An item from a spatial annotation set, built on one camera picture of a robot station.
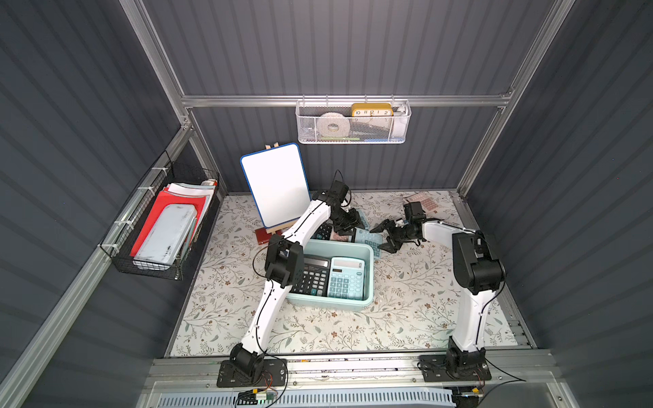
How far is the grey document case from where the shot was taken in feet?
2.07

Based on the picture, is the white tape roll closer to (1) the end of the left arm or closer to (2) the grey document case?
(1) the end of the left arm

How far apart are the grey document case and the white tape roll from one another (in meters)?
0.49

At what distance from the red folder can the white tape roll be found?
456 millimetres

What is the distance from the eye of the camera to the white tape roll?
33.1 inches
